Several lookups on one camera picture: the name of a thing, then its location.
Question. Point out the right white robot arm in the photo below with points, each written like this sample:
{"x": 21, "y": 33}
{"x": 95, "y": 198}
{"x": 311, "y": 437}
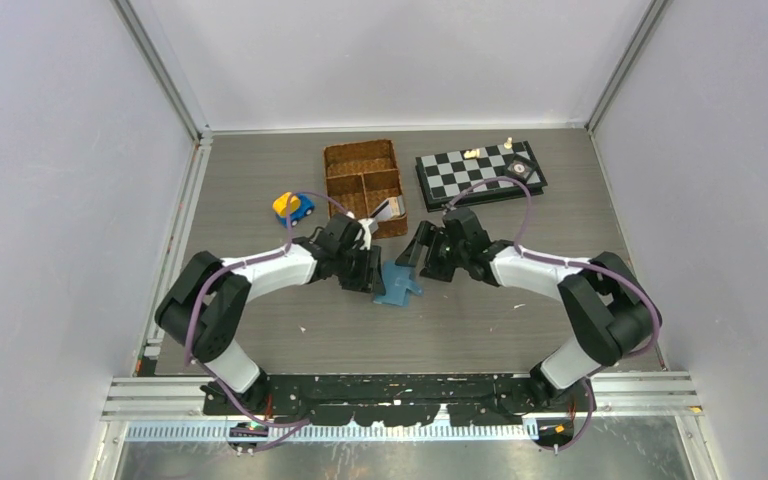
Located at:
{"x": 610, "y": 314}

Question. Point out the blue card holder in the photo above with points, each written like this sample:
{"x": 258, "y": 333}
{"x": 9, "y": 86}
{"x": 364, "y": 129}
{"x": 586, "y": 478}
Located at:
{"x": 400, "y": 285}

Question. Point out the black white chessboard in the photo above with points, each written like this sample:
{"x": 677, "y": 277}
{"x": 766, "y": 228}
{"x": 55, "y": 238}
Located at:
{"x": 442, "y": 176}

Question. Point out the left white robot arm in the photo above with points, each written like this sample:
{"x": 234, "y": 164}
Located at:
{"x": 203, "y": 308}

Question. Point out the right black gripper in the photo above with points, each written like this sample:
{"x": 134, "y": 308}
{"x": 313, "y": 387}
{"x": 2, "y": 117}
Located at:
{"x": 429, "y": 235}

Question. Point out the brown wicker basket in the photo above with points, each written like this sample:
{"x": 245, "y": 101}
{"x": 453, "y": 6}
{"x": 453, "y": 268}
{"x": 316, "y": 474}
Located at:
{"x": 362, "y": 175}

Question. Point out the black square box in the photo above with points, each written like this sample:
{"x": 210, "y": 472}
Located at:
{"x": 521, "y": 169}

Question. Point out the blue yellow toy car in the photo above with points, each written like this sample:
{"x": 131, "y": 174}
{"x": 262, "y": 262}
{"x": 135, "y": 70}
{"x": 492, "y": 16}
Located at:
{"x": 290, "y": 208}

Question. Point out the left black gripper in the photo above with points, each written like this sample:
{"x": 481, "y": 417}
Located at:
{"x": 369, "y": 280}

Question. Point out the cards in basket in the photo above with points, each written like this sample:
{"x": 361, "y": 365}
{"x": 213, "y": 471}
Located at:
{"x": 390, "y": 208}

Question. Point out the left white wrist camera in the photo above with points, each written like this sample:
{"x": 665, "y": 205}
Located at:
{"x": 367, "y": 227}

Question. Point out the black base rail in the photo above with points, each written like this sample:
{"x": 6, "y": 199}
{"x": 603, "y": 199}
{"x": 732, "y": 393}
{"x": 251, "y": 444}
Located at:
{"x": 395, "y": 400}

